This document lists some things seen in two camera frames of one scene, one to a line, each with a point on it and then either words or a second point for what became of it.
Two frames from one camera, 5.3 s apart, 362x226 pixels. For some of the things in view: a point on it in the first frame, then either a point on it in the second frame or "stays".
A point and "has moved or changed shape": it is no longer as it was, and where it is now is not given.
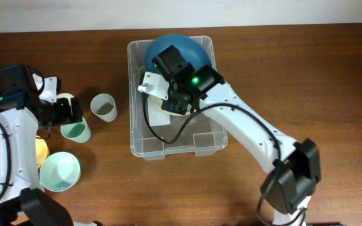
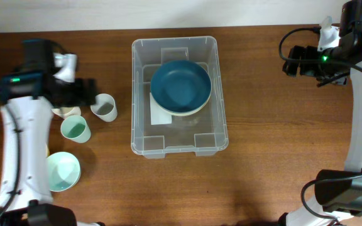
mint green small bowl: (60, 171) stays
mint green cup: (78, 132) stays
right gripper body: (173, 103) to (322, 73)
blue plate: (194, 53) has moved or changed shape
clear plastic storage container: (167, 115) stays
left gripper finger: (76, 110) to (90, 90)
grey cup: (104, 105) stays
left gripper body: (58, 113) to (75, 93)
